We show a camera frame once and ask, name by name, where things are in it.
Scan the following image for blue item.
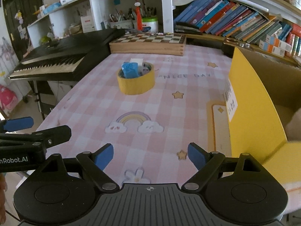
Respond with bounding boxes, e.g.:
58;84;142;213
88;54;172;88
121;62;140;79

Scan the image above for pink checkered tablecloth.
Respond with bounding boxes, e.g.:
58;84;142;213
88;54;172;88
35;44;301;215

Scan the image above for yellow cardboard box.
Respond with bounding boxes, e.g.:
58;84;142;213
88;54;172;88
224;47;300;184

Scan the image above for wooden chess board box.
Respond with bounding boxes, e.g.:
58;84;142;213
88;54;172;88
109;33;186;56

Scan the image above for white charger plug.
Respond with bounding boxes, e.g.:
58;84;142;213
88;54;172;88
130;58;143;66

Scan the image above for white bookshelf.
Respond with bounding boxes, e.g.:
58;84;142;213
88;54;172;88
27;0;301;64

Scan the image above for pink plush pig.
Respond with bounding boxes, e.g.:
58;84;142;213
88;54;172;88
285;108;301;141

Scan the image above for black Yamaha keyboard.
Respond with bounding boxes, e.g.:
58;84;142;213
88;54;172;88
9;29;125;82

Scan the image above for row of leaning books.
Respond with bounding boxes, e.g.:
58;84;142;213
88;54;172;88
173;0;300;53

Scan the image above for white green lid jar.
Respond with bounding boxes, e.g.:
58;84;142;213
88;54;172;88
142;16;159;33

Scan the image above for yellow tape roll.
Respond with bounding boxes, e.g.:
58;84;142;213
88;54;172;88
117;62;155;95

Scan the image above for red orange tall bottle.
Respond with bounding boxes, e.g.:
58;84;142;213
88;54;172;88
134;2;143;31

